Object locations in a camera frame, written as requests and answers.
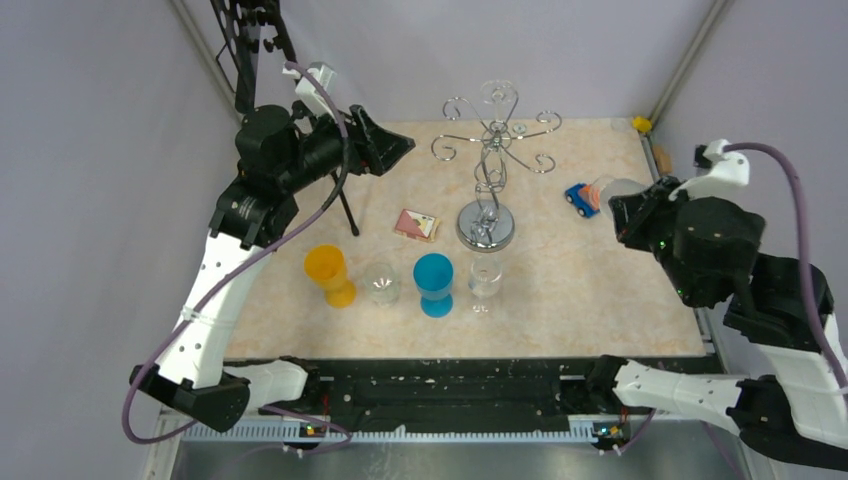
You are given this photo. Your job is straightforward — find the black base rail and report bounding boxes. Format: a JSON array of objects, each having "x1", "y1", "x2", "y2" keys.
[{"x1": 273, "y1": 357, "x2": 647, "y2": 434}]

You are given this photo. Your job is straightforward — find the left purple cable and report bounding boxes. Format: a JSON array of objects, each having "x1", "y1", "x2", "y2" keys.
[{"x1": 121, "y1": 62, "x2": 352, "y2": 445}]

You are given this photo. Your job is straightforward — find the yellow corner clamp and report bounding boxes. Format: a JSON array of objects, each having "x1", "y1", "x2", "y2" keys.
[{"x1": 631, "y1": 116, "x2": 653, "y2": 135}]

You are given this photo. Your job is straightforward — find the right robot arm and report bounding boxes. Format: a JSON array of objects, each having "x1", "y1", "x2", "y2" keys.
[{"x1": 585, "y1": 177, "x2": 847, "y2": 471}]

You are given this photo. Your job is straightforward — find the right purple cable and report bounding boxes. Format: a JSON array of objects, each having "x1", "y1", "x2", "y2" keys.
[{"x1": 722, "y1": 142, "x2": 848, "y2": 392}]

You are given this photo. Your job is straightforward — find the yellow wine glass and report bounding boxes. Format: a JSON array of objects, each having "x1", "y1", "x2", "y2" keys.
[{"x1": 303, "y1": 244, "x2": 357, "y2": 309}]

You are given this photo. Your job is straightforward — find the blue orange toy car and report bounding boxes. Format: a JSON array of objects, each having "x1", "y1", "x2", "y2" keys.
[{"x1": 564, "y1": 183, "x2": 599, "y2": 218}]

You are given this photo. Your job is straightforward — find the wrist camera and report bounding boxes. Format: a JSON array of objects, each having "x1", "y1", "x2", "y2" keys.
[
  {"x1": 668, "y1": 139, "x2": 750, "y2": 201},
  {"x1": 282, "y1": 62, "x2": 337, "y2": 116}
]

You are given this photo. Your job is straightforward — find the clear small wine glass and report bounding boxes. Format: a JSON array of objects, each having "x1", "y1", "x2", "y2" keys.
[{"x1": 468, "y1": 254, "x2": 503, "y2": 314}]

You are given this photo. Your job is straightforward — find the playing card box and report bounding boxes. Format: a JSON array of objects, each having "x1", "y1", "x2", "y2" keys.
[{"x1": 393, "y1": 209, "x2": 441, "y2": 243}]

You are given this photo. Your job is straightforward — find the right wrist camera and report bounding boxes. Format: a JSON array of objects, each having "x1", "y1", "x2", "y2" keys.
[{"x1": 668, "y1": 139, "x2": 750, "y2": 201}]

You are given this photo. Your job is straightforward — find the clear patterned wine glass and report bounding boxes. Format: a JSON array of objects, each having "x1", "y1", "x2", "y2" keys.
[{"x1": 363, "y1": 262, "x2": 400, "y2": 307}]

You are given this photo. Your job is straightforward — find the black tripod stand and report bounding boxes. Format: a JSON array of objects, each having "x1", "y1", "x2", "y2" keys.
[{"x1": 263, "y1": 1, "x2": 360, "y2": 237}]

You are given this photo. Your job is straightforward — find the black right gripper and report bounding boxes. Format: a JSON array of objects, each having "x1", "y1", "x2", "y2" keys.
[{"x1": 609, "y1": 174, "x2": 704, "y2": 307}]

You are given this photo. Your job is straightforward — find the blue wine glass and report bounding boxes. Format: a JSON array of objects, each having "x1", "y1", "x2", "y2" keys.
[{"x1": 413, "y1": 253, "x2": 454, "y2": 318}]

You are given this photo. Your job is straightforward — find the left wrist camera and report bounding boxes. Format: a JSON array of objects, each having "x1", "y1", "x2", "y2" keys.
[{"x1": 282, "y1": 62, "x2": 337, "y2": 116}]

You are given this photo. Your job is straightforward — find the black perforated plate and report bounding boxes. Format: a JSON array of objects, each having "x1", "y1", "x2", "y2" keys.
[{"x1": 210, "y1": 0, "x2": 261, "y2": 114}]

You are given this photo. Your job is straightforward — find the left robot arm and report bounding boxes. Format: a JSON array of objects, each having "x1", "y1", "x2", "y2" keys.
[{"x1": 130, "y1": 102, "x2": 416, "y2": 432}]

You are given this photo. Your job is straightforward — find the purple cable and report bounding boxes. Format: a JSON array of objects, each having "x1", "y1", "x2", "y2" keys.
[
  {"x1": 121, "y1": 62, "x2": 352, "y2": 445},
  {"x1": 722, "y1": 142, "x2": 848, "y2": 392}
]

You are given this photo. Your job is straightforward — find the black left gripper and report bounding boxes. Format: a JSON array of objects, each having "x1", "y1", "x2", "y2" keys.
[{"x1": 278, "y1": 99, "x2": 415, "y2": 192}]

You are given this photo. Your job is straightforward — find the clear tall stemmed glass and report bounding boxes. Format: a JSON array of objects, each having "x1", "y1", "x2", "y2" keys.
[{"x1": 480, "y1": 79, "x2": 519, "y2": 123}]

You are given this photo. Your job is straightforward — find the chrome wine glass rack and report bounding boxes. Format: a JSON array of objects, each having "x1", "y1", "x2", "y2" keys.
[{"x1": 430, "y1": 99, "x2": 563, "y2": 253}]

